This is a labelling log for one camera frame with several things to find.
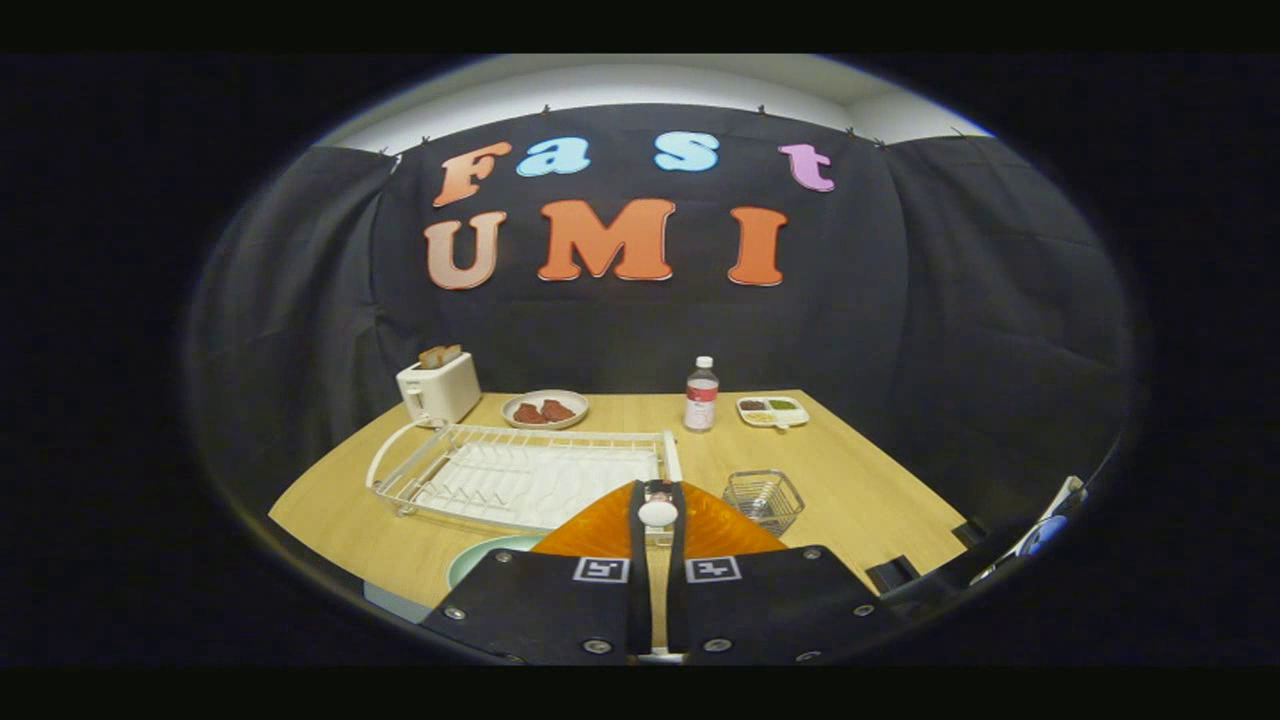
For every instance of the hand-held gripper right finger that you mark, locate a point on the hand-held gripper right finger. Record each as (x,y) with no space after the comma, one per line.
(677,610)

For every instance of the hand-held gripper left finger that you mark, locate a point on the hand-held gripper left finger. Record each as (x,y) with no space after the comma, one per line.
(638,610)

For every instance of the light green plate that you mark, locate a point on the light green plate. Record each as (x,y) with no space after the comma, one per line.
(480,560)

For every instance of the beige plate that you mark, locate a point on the beige plate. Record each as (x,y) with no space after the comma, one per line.
(548,397)

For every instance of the white drain tray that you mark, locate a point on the white drain tray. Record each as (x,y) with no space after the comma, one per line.
(560,490)

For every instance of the clear bottle with red label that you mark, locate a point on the clear bottle with red label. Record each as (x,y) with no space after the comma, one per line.
(701,400)

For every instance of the red meat slice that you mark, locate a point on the red meat slice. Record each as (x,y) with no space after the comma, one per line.
(528,413)
(558,410)

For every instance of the white divided snack tray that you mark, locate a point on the white divided snack tray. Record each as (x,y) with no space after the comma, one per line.
(792,415)

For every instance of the white toaster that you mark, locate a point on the white toaster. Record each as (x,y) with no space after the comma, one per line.
(445,392)

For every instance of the black backdrop cloth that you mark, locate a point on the black backdrop cloth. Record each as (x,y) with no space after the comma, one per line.
(950,300)

